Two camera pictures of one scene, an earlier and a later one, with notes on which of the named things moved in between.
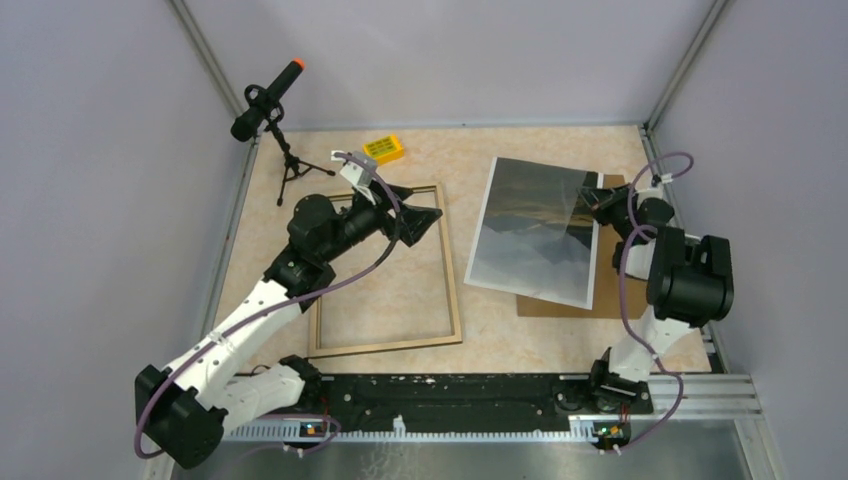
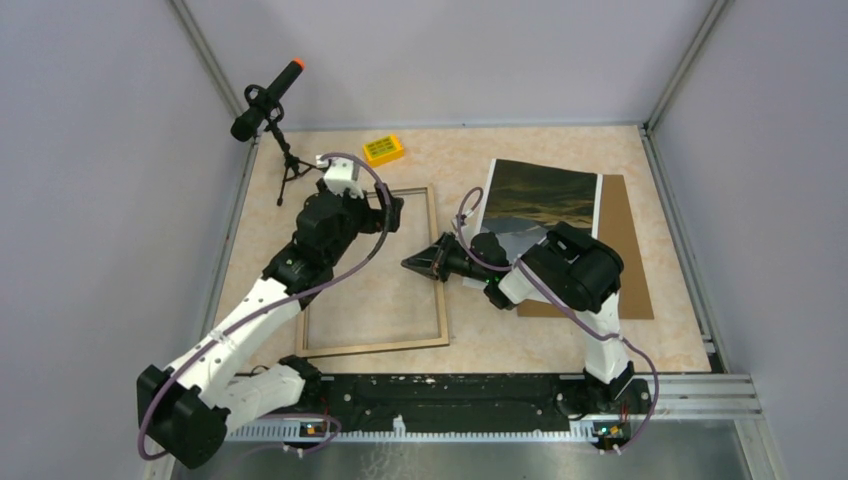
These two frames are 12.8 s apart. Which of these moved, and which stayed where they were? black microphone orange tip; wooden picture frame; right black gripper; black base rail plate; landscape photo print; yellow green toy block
Moved: right black gripper; wooden picture frame
Stayed: black microphone orange tip; landscape photo print; yellow green toy block; black base rail plate
